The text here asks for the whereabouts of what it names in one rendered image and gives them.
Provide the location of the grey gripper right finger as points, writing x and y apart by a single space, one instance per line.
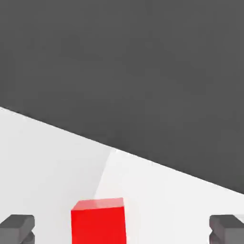
226 228

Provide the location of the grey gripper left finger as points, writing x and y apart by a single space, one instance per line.
16 227

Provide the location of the small red cube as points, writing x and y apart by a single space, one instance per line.
98 224

